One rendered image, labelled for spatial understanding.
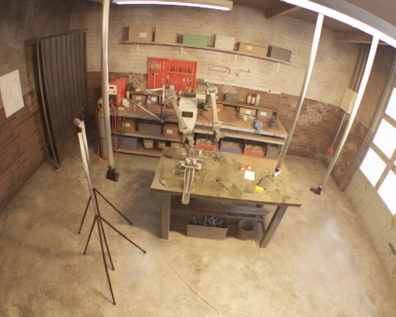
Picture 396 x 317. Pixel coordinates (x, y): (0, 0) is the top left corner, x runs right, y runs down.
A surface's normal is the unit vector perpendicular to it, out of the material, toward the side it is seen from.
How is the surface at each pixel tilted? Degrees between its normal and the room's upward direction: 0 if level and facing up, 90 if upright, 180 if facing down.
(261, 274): 0
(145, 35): 90
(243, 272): 0
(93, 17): 90
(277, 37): 90
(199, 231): 90
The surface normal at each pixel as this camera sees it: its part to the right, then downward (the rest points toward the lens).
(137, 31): -0.09, 0.55
